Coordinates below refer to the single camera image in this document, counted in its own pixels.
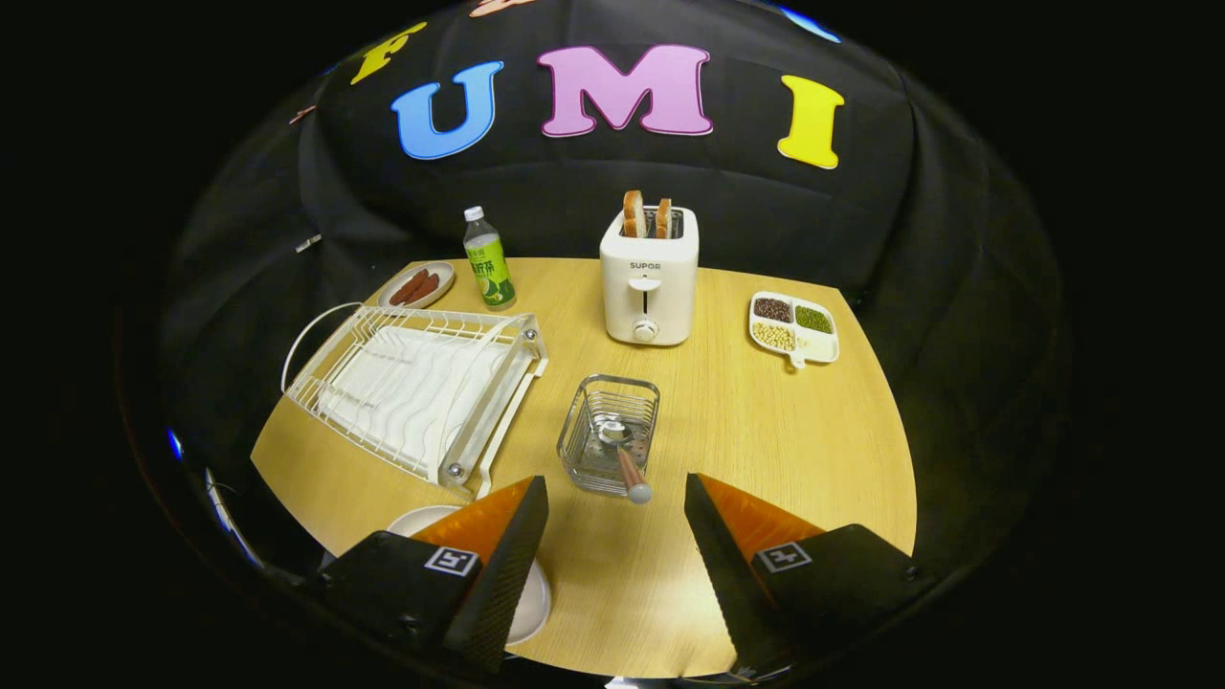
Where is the black backdrop cloth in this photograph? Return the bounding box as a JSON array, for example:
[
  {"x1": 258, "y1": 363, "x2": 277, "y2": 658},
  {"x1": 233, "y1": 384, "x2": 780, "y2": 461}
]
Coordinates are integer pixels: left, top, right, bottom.
[{"x1": 158, "y1": 0, "x2": 1068, "y2": 575}]

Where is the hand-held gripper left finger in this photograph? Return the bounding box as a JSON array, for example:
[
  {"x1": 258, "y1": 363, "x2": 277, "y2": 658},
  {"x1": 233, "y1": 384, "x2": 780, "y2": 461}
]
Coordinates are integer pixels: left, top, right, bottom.
[{"x1": 306, "y1": 476, "x2": 551, "y2": 674}]

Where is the white divided dish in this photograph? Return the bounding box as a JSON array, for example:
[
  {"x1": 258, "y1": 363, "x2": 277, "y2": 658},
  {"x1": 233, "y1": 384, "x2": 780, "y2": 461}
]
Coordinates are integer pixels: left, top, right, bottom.
[{"x1": 747, "y1": 291, "x2": 841, "y2": 369}]

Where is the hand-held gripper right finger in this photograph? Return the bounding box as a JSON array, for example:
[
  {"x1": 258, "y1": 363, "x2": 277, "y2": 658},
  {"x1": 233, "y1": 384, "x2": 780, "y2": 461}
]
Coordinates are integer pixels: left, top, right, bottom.
[{"x1": 683, "y1": 472, "x2": 934, "y2": 676}]

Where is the white wire dish rack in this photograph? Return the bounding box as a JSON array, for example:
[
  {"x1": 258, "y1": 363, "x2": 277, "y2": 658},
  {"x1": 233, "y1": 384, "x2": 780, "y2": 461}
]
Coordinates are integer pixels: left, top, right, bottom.
[{"x1": 280, "y1": 301, "x2": 550, "y2": 499}]

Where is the small beige meat plate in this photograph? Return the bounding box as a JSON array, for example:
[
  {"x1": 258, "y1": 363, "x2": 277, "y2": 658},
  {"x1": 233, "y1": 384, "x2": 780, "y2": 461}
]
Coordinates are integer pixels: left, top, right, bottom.
[{"x1": 377, "y1": 260, "x2": 457, "y2": 310}]

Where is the wooden-handled metal spoon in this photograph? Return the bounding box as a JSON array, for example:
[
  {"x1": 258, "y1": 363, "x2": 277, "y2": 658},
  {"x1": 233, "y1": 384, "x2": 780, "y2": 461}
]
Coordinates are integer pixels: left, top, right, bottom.
[{"x1": 595, "y1": 419, "x2": 654, "y2": 505}]

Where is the metal wire basket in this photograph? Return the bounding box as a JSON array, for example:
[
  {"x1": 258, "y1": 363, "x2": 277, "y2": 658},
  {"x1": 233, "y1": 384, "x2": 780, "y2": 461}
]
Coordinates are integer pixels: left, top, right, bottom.
[{"x1": 557, "y1": 374, "x2": 661, "y2": 499}]

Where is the green label tea bottle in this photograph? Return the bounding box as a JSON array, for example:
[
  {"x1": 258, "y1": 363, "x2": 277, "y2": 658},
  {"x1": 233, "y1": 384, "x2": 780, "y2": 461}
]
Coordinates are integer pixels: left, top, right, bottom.
[{"x1": 463, "y1": 206, "x2": 517, "y2": 310}]

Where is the white toaster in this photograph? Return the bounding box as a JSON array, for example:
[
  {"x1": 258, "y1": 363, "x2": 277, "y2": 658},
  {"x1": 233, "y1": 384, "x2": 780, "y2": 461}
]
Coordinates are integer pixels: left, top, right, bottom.
[{"x1": 599, "y1": 206, "x2": 700, "y2": 347}]

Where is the grey round plate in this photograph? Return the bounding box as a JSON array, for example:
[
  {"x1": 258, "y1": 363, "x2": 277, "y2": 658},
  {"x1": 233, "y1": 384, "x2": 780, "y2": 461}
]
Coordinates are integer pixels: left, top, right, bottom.
[{"x1": 386, "y1": 504, "x2": 553, "y2": 647}]

